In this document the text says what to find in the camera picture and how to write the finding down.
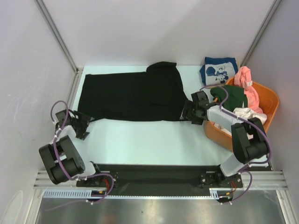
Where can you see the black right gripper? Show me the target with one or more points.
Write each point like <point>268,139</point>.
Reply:
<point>189,112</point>

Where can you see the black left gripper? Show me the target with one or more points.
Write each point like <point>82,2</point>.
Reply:
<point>84,120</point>

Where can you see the black t-shirt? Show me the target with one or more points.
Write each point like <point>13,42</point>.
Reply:
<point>155,94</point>

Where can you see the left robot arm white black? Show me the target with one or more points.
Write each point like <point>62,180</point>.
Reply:
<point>70,126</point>

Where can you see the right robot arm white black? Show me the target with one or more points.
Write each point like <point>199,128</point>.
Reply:
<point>249,140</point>

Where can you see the dark green t-shirt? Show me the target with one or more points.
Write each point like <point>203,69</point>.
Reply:
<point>236,97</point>

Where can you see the folded blue Mickey t-shirt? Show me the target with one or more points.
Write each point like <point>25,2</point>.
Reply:
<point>218,70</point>

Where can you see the white t-shirt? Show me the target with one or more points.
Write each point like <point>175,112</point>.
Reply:
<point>245,113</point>

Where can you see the pink t-shirt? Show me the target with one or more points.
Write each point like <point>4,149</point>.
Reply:
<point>243,79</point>

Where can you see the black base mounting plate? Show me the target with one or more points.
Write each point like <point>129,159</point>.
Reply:
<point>148,169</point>

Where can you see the orange plastic basket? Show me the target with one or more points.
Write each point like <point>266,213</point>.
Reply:
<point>268,102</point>

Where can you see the left aluminium frame post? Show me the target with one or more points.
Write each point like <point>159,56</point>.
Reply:
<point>56,34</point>

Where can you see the aluminium frame post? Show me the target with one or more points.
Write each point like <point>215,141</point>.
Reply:
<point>269,16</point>
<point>56,34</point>

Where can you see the slotted cable duct rail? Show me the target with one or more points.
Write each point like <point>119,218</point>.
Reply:
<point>98,194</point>

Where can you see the aluminium frame rail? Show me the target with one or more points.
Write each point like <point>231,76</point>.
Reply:
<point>265,180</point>

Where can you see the right aluminium frame post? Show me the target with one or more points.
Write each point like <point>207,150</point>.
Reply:
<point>269,16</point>

